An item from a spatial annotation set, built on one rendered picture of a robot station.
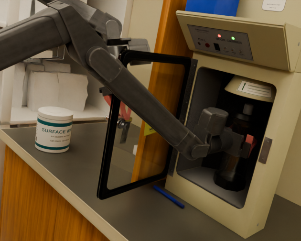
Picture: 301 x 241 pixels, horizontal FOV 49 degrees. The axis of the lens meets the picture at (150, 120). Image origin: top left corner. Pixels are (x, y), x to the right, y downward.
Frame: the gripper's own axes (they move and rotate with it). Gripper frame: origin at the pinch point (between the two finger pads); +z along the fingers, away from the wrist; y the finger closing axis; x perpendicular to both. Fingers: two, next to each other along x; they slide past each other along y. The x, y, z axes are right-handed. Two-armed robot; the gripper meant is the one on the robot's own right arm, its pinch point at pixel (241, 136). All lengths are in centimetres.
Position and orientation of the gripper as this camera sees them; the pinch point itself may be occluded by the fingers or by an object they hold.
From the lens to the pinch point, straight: 107.3
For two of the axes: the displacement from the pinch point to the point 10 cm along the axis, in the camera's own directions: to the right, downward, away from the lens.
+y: -6.7, -3.0, 6.8
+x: -1.6, 9.5, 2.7
